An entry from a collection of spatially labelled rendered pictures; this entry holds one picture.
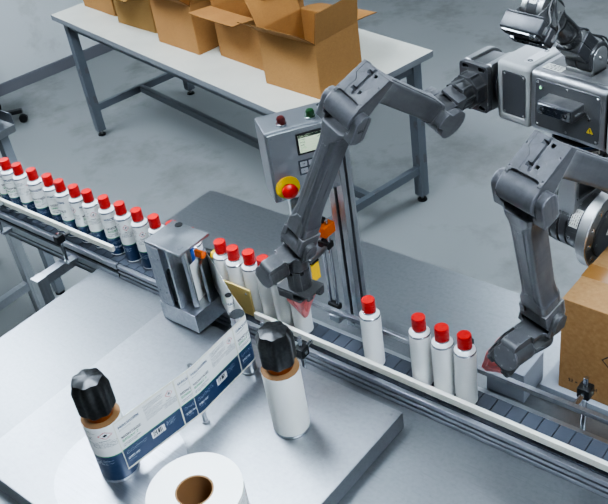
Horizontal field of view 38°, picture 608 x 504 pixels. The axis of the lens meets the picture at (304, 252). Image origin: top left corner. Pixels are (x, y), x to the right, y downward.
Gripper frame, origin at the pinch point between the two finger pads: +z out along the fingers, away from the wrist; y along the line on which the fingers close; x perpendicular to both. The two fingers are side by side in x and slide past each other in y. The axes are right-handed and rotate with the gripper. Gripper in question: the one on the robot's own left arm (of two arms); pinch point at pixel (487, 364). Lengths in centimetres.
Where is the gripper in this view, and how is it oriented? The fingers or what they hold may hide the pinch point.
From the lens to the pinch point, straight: 201.7
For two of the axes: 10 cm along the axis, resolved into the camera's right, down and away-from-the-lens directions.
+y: -6.3, 5.2, -5.8
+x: 6.7, 7.4, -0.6
